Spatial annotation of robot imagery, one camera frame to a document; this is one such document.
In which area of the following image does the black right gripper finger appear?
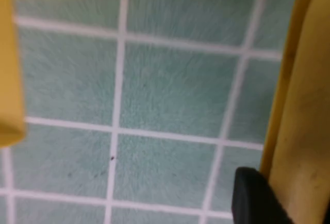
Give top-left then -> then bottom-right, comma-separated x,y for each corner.
231,167 -> 292,224

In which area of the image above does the yellow hand brush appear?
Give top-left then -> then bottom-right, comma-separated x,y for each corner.
0,0 -> 330,224

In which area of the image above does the green white checkered tablecloth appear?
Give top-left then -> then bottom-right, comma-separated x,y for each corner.
0,0 -> 302,224

